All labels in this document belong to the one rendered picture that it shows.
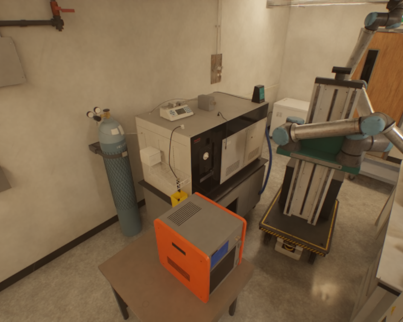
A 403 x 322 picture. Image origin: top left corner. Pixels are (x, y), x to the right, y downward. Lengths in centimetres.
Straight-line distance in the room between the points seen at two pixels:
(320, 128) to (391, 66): 340
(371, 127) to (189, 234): 125
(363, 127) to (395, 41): 346
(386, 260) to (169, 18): 285
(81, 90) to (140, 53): 73
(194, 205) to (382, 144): 146
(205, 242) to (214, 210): 25
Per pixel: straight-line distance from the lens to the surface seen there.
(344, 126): 176
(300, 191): 259
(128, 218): 272
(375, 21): 221
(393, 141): 189
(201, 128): 178
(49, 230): 281
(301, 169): 241
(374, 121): 170
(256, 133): 251
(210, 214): 144
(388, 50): 508
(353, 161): 209
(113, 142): 221
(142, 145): 220
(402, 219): 229
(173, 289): 163
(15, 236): 273
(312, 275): 274
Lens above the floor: 212
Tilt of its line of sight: 30 degrees down
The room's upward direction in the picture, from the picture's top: straight up
